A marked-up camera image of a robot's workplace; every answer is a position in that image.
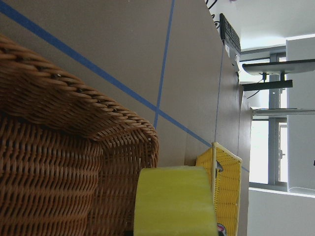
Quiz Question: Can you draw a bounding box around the yellow clear tape roll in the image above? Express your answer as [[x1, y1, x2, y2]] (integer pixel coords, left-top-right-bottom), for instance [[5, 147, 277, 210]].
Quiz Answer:
[[133, 166, 218, 236]]

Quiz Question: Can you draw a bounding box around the yellow woven basket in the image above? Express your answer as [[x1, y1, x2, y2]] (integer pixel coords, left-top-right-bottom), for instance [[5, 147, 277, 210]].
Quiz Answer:
[[195, 142, 242, 236]]

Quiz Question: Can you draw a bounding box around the brown wicker basket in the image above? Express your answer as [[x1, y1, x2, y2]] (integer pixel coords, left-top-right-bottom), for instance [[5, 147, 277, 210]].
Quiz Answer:
[[0, 36, 158, 236]]

